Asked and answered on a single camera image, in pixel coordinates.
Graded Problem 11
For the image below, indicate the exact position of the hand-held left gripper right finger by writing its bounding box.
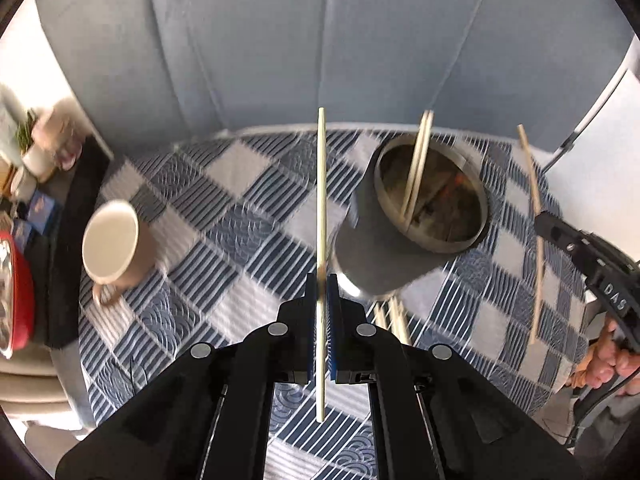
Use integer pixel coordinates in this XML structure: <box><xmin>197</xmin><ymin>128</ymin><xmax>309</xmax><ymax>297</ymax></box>
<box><xmin>325</xmin><ymin>272</ymin><xmax>583</xmax><ymax>480</ymax></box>

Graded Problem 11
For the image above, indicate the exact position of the blue white patterned tablecloth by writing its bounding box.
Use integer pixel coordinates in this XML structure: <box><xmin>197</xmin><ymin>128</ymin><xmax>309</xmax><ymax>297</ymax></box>
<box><xmin>77</xmin><ymin>127</ymin><xmax>591</xmax><ymax>480</ymax></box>

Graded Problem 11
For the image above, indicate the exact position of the blue box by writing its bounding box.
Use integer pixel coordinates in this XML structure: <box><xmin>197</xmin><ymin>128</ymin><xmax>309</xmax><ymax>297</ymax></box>
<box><xmin>25</xmin><ymin>192</ymin><xmax>58</xmax><ymax>233</ymax></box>

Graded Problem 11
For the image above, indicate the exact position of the blue upholstered headboard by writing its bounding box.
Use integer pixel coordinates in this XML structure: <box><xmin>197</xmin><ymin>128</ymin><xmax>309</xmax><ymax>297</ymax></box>
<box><xmin>32</xmin><ymin>0</ymin><xmax>636</xmax><ymax>141</ymax></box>

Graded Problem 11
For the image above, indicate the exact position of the black side table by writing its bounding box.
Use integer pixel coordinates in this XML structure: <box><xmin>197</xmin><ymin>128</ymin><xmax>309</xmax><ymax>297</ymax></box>
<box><xmin>30</xmin><ymin>135</ymin><xmax>116</xmax><ymax>348</ymax></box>

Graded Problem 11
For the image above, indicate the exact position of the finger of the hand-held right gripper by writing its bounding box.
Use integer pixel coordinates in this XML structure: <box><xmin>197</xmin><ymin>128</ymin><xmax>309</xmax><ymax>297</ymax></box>
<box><xmin>534</xmin><ymin>211</ymin><xmax>608</xmax><ymax>281</ymax></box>

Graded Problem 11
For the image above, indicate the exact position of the power cable with plug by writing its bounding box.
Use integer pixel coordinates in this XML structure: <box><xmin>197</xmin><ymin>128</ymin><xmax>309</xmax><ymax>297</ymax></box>
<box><xmin>542</xmin><ymin>65</ymin><xmax>631</xmax><ymax>171</ymax></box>

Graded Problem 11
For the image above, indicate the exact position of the beige ceramic mug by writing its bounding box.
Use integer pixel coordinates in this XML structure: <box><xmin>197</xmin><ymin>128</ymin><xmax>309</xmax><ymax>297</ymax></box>
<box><xmin>81</xmin><ymin>199</ymin><xmax>158</xmax><ymax>307</ymax></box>

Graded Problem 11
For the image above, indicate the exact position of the black cylindrical utensil holder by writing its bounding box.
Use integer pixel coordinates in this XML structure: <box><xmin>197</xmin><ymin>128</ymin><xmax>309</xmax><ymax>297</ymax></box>
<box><xmin>332</xmin><ymin>135</ymin><xmax>491</xmax><ymax>303</ymax></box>

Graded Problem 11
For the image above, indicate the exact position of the red bowl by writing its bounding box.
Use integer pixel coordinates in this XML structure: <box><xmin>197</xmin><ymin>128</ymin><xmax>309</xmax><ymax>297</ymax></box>
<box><xmin>0</xmin><ymin>230</ymin><xmax>36</xmax><ymax>358</ymax></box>

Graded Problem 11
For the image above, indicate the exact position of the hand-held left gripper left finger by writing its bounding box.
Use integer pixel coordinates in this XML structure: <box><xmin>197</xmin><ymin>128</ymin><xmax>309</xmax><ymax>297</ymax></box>
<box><xmin>55</xmin><ymin>272</ymin><xmax>321</xmax><ymax>480</ymax></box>

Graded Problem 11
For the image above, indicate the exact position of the beige curtain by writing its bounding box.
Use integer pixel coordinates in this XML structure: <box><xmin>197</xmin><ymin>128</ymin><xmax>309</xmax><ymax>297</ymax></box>
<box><xmin>0</xmin><ymin>347</ymin><xmax>86</xmax><ymax>431</ymax></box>

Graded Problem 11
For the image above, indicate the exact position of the small plant in white pot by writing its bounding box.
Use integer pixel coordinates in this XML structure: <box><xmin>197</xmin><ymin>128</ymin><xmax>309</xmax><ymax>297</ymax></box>
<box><xmin>12</xmin><ymin>110</ymin><xmax>56</xmax><ymax>181</ymax></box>

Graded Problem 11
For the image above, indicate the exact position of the person's right hand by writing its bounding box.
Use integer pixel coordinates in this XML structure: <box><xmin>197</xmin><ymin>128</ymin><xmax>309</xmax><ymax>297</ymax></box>
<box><xmin>582</xmin><ymin>317</ymin><xmax>640</xmax><ymax>391</ymax></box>

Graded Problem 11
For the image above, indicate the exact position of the pink jar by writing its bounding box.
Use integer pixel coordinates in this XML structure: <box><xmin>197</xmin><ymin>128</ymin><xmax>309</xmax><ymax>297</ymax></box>
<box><xmin>37</xmin><ymin>97</ymin><xmax>86</xmax><ymax>171</ymax></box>

